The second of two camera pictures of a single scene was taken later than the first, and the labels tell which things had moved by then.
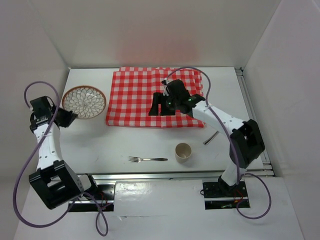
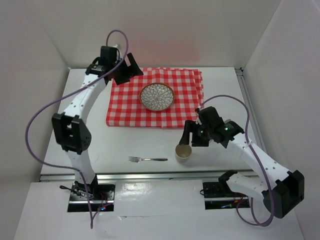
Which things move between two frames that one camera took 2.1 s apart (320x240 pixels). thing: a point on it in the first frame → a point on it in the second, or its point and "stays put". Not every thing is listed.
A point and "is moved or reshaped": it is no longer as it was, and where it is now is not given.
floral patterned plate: x=86 y=101 is moved or reshaped
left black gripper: x=69 y=116 → x=130 y=71
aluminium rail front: x=190 y=176 stays put
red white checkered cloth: x=130 y=92 stays put
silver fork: x=137 y=159 stays put
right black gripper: x=157 y=99 → x=191 y=126
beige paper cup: x=183 y=151 stays put
